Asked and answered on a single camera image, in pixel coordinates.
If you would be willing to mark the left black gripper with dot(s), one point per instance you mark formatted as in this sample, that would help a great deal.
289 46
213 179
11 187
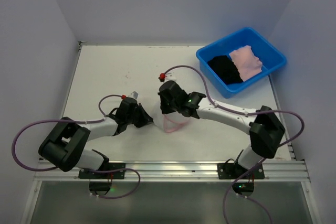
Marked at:
138 115

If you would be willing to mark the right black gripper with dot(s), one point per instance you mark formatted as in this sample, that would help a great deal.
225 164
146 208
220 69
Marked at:
166 100

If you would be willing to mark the white mesh laundry bag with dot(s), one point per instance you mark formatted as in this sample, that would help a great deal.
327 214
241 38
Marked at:
168 123

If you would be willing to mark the black bra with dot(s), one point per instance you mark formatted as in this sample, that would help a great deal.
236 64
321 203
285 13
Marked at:
225 69

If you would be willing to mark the pink bra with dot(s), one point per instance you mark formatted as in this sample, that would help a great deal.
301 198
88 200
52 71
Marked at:
246 62

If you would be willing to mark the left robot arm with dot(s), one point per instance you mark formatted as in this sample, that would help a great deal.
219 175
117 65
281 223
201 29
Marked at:
65 145

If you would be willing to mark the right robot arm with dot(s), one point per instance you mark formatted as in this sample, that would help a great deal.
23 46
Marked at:
263 126

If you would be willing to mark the blue plastic bin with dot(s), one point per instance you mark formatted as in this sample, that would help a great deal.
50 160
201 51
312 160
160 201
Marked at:
270 56

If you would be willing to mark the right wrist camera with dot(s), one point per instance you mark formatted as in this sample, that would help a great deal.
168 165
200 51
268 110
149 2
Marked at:
164 77

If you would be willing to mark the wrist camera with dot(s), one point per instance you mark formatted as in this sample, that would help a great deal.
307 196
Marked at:
164 77
133 95

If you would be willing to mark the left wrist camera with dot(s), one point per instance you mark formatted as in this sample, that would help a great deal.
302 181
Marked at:
133 95

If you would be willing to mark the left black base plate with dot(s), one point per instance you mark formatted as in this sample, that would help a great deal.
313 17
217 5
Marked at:
115 168

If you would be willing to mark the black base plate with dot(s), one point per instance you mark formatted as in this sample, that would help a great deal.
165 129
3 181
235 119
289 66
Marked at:
231 170
115 168

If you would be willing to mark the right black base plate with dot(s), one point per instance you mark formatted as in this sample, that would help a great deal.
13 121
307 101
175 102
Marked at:
231 170

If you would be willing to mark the aluminium mounting rail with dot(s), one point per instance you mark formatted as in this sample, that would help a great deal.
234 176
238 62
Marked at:
274 171

